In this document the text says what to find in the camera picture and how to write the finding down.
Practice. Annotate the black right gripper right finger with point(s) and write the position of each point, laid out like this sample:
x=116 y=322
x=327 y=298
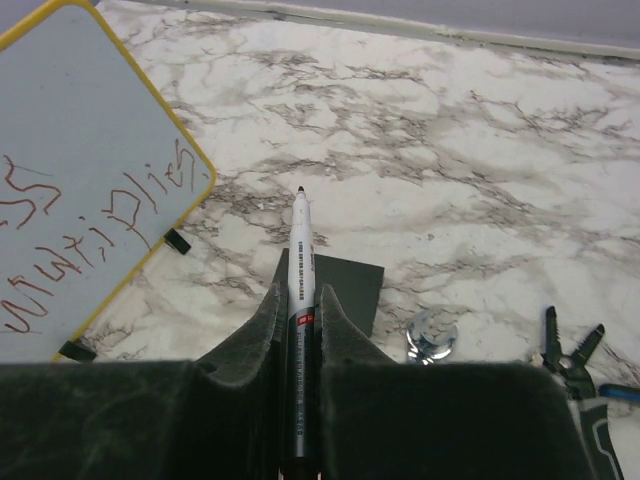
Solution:
x=384 y=420

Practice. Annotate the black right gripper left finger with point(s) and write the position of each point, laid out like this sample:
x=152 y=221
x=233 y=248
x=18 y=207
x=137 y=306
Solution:
x=211 y=418

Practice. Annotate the silver whiteboard marker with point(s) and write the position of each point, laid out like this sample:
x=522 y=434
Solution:
x=299 y=438

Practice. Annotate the yellow framed whiteboard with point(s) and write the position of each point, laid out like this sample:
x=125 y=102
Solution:
x=95 y=170

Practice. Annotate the silver open-end wrench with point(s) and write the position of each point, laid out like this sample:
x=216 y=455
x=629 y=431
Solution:
x=428 y=342

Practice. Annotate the black flat rectangular pad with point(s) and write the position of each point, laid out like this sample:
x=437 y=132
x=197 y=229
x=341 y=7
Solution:
x=357 y=286

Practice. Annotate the black handled pliers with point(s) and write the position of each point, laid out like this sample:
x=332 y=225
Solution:
x=592 y=410

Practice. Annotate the blue handled pliers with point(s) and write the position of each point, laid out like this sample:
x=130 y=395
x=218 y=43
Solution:
x=620 y=392

